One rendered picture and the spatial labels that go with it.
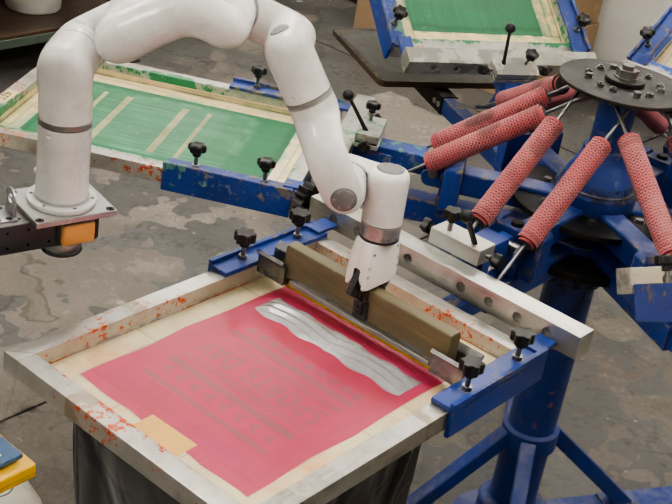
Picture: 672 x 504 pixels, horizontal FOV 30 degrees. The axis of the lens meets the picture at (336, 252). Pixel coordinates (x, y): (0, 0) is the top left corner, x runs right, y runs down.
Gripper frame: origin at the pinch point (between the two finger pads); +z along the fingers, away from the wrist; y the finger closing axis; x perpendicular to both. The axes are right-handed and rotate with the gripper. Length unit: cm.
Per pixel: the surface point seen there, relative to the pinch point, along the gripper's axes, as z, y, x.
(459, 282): -0.1, -22.5, 5.3
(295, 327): 5.3, 10.1, -8.2
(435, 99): 11, -125, -76
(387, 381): 5.4, 9.6, 14.1
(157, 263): 101, -102, -164
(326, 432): 6.0, 29.2, 16.8
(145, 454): 2, 60, 6
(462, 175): 0, -65, -25
